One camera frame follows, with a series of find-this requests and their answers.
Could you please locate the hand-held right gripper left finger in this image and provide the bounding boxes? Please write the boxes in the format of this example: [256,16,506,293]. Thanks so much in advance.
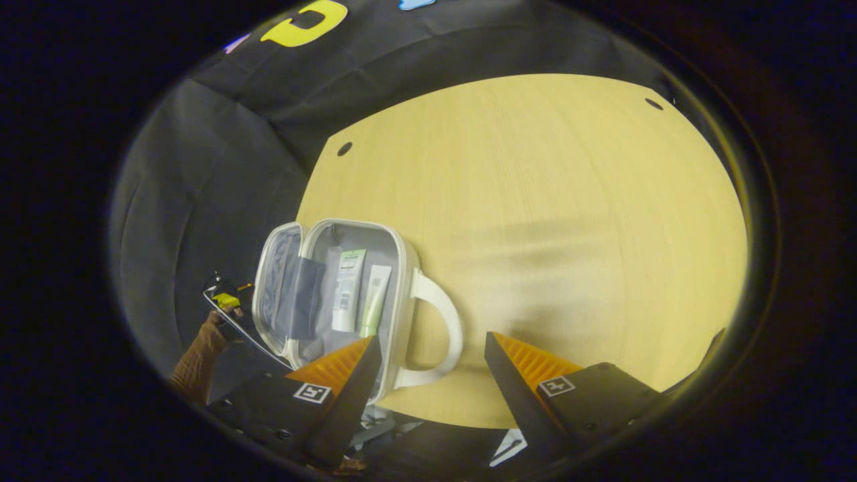
[208,335,382,469]

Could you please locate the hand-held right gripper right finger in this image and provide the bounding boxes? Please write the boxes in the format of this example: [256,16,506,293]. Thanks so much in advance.
[485,331,670,463]

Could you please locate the pale green tube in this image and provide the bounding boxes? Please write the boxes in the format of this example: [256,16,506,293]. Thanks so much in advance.
[359,264,393,338]

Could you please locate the white tube with green end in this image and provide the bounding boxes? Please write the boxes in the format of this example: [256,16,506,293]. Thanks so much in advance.
[331,248,368,333]

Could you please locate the white paper sheet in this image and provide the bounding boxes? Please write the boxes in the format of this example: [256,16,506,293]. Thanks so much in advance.
[489,428,531,469]

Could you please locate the black backdrop cloth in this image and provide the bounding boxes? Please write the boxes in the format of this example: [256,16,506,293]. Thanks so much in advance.
[109,0,678,397]

